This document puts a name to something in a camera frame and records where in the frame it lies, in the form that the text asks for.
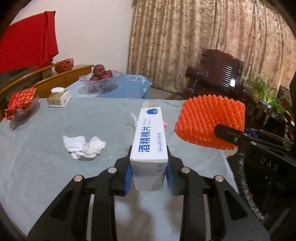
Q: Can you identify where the crumpled white tissue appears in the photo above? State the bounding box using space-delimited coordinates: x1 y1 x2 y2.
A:
82 136 107 159
63 135 87 159

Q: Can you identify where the white cardboard box blue print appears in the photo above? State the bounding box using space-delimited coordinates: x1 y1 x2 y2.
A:
130 101 169 192

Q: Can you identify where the dark wooden slatted armchair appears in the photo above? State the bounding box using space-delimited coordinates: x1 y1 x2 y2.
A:
184 48 258 105

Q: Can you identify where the red cloth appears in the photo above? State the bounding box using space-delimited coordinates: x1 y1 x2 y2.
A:
0 11 59 75

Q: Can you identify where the cream tissue box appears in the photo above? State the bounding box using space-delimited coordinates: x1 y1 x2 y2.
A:
47 87 72 108

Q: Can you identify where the clear glass dish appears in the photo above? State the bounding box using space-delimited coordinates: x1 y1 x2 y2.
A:
6 97 40 122

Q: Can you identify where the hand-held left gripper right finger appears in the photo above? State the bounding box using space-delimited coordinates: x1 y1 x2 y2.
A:
165 146 271 241

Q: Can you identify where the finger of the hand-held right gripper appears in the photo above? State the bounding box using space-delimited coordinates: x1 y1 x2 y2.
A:
244 128 295 146
214 124 291 153

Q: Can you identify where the dark wooden side table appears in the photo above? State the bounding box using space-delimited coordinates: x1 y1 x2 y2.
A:
245 93 290 140

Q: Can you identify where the beige patterned curtain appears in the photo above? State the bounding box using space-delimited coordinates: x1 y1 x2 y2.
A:
126 0 296 99

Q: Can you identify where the red snack packet in dish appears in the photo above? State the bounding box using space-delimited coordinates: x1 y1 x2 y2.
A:
4 87 39 121

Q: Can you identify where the orange foam fruit net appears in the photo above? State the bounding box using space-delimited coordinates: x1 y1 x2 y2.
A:
174 94 246 151

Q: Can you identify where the green potted plant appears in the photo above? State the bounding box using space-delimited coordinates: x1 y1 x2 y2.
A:
246 76 287 117

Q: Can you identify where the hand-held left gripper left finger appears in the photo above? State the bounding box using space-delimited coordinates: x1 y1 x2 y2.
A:
27 146 134 241

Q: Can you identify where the light wooden cabinet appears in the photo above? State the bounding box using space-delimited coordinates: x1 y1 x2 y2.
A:
0 62 95 116

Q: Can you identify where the grey-blue tablecloth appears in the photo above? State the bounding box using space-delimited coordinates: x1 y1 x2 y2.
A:
0 97 240 241

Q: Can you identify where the glass fruit bowl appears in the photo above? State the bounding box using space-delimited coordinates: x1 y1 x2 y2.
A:
78 70 123 93

